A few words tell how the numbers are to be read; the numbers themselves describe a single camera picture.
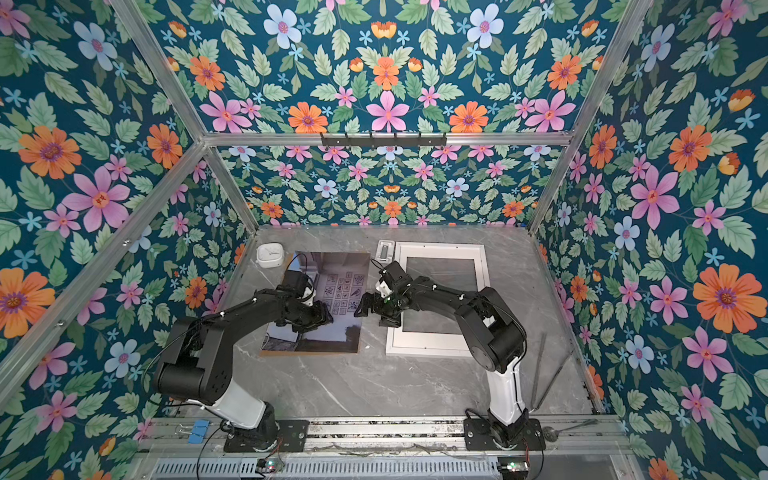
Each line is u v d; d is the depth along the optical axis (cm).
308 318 82
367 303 81
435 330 93
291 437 74
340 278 104
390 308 79
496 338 51
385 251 110
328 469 76
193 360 46
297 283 77
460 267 108
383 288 88
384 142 94
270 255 108
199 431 75
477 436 73
